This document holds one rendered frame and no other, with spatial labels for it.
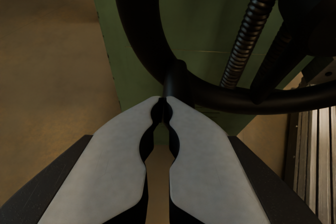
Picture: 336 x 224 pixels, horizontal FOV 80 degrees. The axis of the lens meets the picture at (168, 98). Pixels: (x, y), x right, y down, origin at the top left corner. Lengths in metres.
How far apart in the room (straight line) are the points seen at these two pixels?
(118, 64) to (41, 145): 0.66
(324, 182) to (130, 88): 0.68
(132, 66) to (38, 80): 0.83
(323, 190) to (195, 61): 0.60
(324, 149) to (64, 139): 1.02
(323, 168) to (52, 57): 1.33
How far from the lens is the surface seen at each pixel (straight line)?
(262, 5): 0.23
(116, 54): 0.44
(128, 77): 0.50
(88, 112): 1.04
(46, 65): 1.28
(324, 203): 0.84
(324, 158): 0.90
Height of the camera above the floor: 0.88
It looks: 58 degrees down
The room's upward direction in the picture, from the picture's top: 9 degrees clockwise
